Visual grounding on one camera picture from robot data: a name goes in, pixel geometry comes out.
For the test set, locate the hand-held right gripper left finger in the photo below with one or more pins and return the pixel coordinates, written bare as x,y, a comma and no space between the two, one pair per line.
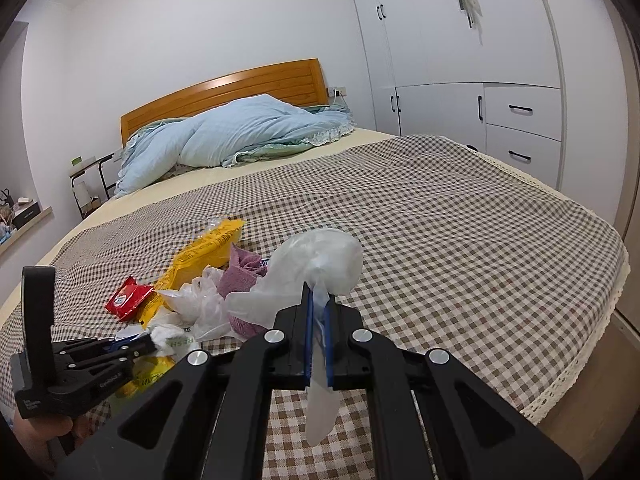
309,350

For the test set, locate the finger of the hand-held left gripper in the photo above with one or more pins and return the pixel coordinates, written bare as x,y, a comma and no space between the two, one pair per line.
100,366
100,344

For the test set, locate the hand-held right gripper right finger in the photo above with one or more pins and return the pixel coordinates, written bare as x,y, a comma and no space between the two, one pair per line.
327,350

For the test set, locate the small red packet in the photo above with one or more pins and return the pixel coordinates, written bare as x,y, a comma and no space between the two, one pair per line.
127,300

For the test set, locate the translucent plastic bag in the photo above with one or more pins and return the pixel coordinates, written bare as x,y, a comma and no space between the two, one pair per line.
320,260

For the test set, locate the purple towel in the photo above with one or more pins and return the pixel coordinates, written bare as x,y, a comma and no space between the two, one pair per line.
240,280

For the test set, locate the yellow snack bag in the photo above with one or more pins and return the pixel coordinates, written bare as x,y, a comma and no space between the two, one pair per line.
200,255

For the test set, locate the clear plastic wrapper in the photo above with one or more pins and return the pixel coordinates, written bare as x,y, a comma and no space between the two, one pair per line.
214,222

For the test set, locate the person's left hand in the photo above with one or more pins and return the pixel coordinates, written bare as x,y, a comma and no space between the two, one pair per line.
40,432

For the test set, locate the green yellow paper package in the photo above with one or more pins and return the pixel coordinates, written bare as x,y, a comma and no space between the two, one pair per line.
150,372

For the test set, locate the beige windowsill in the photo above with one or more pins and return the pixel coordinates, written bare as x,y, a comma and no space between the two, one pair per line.
25,236

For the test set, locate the black box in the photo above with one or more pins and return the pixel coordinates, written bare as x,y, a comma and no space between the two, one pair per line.
25,215

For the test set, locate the white container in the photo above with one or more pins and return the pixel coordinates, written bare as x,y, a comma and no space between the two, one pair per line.
82,192

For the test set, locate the brown checkered blanket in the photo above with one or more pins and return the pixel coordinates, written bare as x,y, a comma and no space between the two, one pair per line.
425,220

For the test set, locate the cream bed sheet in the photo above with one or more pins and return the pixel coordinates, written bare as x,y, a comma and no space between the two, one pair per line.
165,182

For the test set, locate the bedside table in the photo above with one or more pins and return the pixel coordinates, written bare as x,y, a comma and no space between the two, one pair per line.
95,161

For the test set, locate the light blue duvet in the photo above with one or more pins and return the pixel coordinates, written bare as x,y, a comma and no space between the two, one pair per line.
225,135

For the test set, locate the white wardrobe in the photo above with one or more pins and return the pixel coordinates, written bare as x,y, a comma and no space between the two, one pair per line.
425,35

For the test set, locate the wall socket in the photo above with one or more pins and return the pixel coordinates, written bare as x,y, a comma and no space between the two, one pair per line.
340,91

